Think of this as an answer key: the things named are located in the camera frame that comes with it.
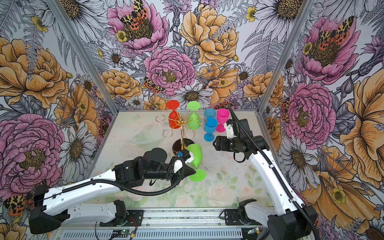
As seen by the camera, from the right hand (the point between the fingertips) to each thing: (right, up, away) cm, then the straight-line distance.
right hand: (220, 148), depth 75 cm
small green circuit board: (-45, -38, -4) cm, 59 cm away
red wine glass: (-25, +16, +12) cm, 32 cm away
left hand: (-14, -9, -11) cm, 20 cm away
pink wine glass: (+6, +18, +25) cm, 31 cm away
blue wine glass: (-3, +12, +24) cm, 27 cm away
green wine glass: (-13, +15, +11) cm, 23 cm away
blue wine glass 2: (-3, +20, +28) cm, 34 cm away
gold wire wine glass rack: (-19, +14, +1) cm, 24 cm away
